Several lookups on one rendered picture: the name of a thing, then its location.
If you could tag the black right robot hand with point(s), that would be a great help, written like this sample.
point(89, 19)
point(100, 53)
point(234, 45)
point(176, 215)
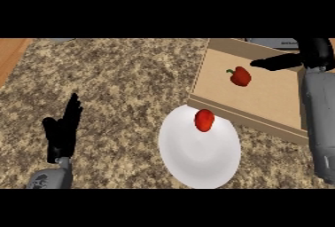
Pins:
point(306, 57)

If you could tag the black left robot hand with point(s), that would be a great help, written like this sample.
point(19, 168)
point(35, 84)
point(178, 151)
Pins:
point(64, 133)

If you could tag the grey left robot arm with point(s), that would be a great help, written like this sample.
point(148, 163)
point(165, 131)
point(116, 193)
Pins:
point(53, 177)

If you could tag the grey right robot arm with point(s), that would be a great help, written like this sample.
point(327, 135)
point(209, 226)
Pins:
point(321, 124)

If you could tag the red bell pepper green stem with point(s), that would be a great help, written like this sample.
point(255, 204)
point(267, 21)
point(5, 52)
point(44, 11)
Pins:
point(241, 76)

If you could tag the red bell pepper without stem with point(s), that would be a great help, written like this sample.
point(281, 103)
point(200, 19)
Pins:
point(205, 119)

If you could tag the white round plate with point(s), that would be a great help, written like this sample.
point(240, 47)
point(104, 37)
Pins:
point(200, 149)

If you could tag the grey flat appliance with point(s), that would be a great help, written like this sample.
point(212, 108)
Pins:
point(275, 42)

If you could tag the small grey object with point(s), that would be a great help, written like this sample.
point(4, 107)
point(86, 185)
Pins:
point(61, 39)

